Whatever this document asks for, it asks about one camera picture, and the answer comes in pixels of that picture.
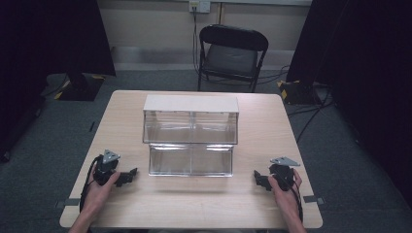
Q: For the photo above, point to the person's left hand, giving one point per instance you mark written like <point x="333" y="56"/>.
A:
<point x="95" y="197"/>

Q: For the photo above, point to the person's right hand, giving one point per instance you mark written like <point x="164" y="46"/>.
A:
<point x="286" y="199"/>

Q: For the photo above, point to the clear drawer cabinet white top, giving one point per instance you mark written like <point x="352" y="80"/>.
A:
<point x="191" y="119"/>

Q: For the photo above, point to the dark curtain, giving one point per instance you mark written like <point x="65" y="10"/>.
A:
<point x="48" y="42"/>
<point x="362" y="64"/>

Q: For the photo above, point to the grey tape strip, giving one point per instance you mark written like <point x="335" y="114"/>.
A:
<point x="68" y="203"/>
<point x="313" y="199"/>

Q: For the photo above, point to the clear acrylic drawer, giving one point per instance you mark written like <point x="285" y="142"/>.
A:
<point x="191" y="160"/>

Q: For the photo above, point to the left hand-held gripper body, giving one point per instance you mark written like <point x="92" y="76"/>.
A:
<point x="104" y="168"/>

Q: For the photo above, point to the small black floor tape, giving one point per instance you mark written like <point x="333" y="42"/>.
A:
<point x="92" y="126"/>

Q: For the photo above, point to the black stand base yellow tape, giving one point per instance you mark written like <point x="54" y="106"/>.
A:
<point x="296" y="92"/>
<point x="79" y="87"/>

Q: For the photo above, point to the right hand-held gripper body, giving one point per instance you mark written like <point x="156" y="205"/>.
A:
<point x="283" y="174"/>

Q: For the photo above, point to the black folding chair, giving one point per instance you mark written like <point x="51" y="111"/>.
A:
<point x="231" y="56"/>

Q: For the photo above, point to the white wall socket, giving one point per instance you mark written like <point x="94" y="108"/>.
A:
<point x="199" y="6"/>

